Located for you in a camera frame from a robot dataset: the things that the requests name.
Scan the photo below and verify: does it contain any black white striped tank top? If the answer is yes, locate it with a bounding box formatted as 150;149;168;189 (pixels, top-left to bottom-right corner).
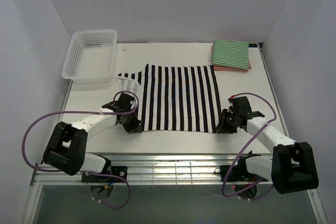
117;64;221;133

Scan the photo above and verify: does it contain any red striped tank top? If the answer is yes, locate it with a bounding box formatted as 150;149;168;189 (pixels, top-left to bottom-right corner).
212;58;251;72

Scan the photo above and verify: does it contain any green striped tank top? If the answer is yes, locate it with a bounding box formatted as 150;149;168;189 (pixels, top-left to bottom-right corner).
211;40;251;71

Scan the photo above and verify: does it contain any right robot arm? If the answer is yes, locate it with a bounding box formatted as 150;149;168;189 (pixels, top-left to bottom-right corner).
216;93;319;197

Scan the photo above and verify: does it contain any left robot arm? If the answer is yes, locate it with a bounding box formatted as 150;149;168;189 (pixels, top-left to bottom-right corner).
43;91;142;182

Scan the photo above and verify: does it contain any white plastic basket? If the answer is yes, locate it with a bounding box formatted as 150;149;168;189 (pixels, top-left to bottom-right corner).
61;29;117;84

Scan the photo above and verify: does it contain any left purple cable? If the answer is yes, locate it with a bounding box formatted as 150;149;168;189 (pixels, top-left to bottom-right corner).
22;90;140;208

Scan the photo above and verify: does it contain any aluminium rail frame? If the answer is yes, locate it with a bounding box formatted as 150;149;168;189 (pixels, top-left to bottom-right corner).
30;42;310;187

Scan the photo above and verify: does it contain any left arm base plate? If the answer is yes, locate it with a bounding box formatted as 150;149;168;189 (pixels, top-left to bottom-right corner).
81;166;128;184

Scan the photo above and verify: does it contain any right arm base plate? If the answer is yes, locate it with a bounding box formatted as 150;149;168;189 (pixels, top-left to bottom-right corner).
214;151;267;182

